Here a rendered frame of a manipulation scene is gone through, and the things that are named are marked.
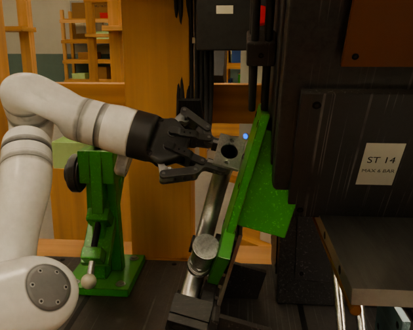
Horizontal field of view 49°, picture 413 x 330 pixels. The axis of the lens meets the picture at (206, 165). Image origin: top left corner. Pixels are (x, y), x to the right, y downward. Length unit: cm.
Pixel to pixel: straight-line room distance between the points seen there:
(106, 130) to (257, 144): 23
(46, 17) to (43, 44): 65
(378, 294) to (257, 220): 22
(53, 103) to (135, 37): 33
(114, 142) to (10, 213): 17
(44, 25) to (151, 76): 1096
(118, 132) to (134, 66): 32
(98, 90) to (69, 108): 40
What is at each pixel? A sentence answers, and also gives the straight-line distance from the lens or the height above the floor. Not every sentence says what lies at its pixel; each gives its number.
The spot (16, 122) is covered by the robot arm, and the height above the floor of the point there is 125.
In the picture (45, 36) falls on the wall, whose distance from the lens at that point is 1189.
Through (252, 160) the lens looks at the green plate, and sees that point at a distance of 59.
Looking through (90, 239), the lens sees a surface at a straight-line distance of 91.
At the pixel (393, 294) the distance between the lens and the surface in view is 48.
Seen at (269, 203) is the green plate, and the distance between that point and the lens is 62.
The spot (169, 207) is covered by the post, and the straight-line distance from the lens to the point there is 102.
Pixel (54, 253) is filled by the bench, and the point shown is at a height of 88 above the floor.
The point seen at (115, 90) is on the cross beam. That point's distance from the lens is 108.
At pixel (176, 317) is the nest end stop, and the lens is 69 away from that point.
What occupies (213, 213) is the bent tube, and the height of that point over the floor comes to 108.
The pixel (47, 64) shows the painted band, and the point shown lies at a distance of 1189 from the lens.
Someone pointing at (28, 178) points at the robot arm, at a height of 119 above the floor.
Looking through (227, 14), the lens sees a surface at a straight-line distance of 85.
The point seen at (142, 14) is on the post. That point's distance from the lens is 97.
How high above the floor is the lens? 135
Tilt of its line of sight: 14 degrees down
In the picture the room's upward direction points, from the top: straight up
